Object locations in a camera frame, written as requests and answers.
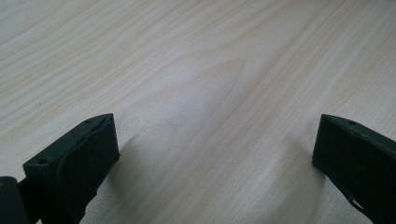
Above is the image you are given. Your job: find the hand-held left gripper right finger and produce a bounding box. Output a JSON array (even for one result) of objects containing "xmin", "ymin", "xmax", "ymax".
[{"xmin": 311, "ymin": 113, "xmax": 396, "ymax": 224}]

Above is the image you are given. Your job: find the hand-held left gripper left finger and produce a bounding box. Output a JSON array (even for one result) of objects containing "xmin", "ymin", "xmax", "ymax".
[{"xmin": 21, "ymin": 113, "xmax": 120, "ymax": 224}]

